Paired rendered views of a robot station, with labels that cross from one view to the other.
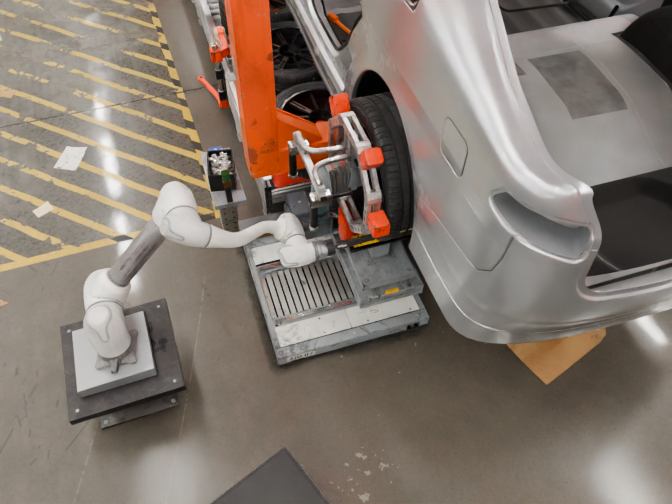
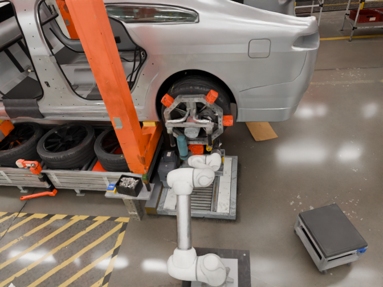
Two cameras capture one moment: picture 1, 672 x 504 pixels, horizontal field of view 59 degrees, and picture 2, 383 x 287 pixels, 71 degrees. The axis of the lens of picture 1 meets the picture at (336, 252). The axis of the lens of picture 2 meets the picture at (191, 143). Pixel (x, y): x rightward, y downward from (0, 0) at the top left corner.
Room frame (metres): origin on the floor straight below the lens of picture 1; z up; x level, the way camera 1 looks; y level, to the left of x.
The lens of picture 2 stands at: (0.89, 1.66, 2.35)
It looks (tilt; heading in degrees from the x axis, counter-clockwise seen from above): 41 degrees down; 304
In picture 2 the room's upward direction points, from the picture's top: 8 degrees counter-clockwise
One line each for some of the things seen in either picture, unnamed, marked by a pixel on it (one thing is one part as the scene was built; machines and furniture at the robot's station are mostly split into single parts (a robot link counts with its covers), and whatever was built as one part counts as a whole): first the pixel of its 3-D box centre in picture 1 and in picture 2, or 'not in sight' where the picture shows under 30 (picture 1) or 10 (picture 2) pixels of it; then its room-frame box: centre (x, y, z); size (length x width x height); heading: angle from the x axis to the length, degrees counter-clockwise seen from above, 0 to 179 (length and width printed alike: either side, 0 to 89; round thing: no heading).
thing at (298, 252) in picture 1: (295, 253); (213, 162); (1.67, 0.18, 0.64); 0.16 x 0.13 x 0.11; 110
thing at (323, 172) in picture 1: (337, 177); (192, 125); (1.95, 0.00, 0.85); 0.21 x 0.14 x 0.14; 110
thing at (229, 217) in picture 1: (226, 201); (132, 204); (2.36, 0.65, 0.21); 0.10 x 0.10 x 0.42; 20
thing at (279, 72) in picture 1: (289, 62); (69, 145); (3.49, 0.36, 0.39); 0.66 x 0.66 x 0.24
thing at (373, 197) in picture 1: (352, 174); (194, 121); (1.97, -0.06, 0.85); 0.54 x 0.07 x 0.54; 20
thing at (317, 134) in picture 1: (323, 130); (146, 131); (2.46, 0.09, 0.69); 0.52 x 0.17 x 0.35; 110
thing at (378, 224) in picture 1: (377, 224); (227, 120); (1.68, -0.17, 0.85); 0.09 x 0.08 x 0.07; 20
